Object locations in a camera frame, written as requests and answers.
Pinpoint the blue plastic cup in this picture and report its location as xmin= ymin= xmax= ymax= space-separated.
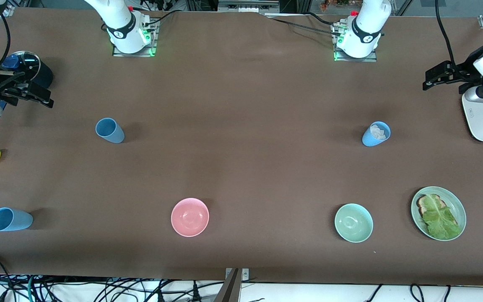
xmin=362 ymin=121 xmax=391 ymax=147
xmin=0 ymin=208 xmax=34 ymax=232
xmin=95 ymin=118 xmax=125 ymax=144

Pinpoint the dark blue saucepan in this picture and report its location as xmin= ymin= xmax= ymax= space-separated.
xmin=0 ymin=51 xmax=53 ymax=125

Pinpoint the mint green plate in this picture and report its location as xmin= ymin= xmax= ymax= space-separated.
xmin=411 ymin=186 xmax=467 ymax=241

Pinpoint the toasted bread slice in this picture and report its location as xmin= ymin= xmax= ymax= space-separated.
xmin=416 ymin=194 xmax=460 ymax=229

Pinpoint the green lettuce leaf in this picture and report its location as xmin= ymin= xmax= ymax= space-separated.
xmin=422 ymin=194 xmax=462 ymax=240

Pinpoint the mint green bowl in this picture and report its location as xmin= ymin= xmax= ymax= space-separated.
xmin=335 ymin=203 xmax=374 ymax=243

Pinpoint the pink bowl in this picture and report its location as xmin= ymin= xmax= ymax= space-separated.
xmin=171 ymin=198 xmax=210 ymax=237

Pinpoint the grey power strip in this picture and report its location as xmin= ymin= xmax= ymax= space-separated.
xmin=218 ymin=0 xmax=280 ymax=13

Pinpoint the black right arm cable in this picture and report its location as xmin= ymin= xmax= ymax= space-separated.
xmin=0 ymin=15 xmax=12 ymax=65

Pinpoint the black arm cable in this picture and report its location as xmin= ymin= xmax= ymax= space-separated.
xmin=436 ymin=0 xmax=462 ymax=74
xmin=0 ymin=15 xmax=12 ymax=65

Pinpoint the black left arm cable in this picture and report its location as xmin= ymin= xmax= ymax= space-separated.
xmin=436 ymin=0 xmax=462 ymax=74

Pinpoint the metal camera stand bracket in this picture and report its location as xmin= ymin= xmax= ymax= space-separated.
xmin=214 ymin=268 xmax=249 ymax=302

